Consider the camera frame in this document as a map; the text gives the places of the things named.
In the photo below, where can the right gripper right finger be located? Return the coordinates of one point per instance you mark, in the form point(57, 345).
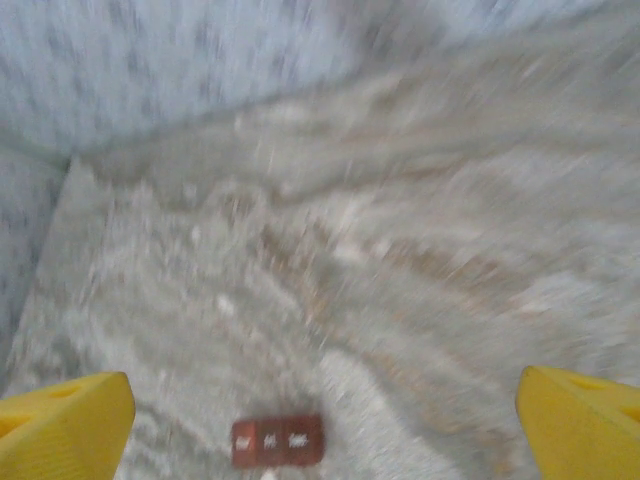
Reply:
point(585, 435)

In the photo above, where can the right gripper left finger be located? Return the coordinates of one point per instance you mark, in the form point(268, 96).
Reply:
point(65, 435)

